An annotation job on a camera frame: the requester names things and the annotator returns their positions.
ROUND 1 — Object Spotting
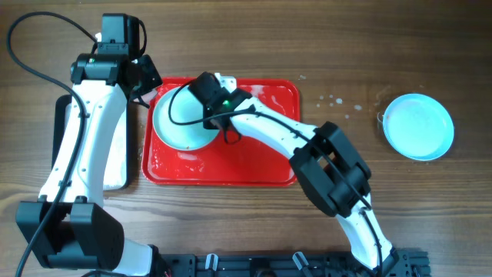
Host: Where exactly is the white plate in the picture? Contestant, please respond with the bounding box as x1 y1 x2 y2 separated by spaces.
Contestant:
378 93 454 162
152 86 219 151

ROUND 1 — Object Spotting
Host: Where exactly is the pink green sponge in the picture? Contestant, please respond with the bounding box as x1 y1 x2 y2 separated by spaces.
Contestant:
141 89 158 103

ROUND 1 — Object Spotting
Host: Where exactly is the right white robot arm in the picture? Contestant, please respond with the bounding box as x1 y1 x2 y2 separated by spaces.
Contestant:
195 88 397 275

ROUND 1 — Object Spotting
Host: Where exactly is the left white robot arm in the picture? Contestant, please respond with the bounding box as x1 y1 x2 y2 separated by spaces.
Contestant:
16 54 165 276

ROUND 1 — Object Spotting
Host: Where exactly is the red plastic tray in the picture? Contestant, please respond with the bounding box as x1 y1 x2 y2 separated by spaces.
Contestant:
141 77 296 187

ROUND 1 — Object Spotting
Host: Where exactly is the black soapy water tray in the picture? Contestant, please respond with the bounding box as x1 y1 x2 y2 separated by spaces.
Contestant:
52 95 131 191

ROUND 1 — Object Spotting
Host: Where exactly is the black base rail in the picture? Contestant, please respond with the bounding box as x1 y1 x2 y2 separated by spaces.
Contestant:
162 249 431 277

